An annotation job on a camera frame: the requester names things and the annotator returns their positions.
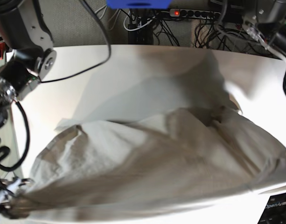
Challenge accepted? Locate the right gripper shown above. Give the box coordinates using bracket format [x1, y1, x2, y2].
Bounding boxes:
[0, 177, 33, 219]

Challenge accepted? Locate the grey t-shirt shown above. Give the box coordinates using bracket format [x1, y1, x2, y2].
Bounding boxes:
[9, 54, 286, 222]

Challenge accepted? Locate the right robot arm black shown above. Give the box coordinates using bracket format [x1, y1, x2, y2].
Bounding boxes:
[0, 0, 56, 173]

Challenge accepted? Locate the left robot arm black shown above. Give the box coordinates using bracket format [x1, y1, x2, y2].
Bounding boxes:
[243, 0, 286, 96]

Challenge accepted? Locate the black power strip red light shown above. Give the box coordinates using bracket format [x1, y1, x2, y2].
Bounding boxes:
[169, 9, 220, 20]

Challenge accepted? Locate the white cable loop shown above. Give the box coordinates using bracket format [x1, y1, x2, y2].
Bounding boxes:
[123, 14, 153, 32]

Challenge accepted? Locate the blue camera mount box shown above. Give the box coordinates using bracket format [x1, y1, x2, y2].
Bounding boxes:
[106, 0, 172, 9]

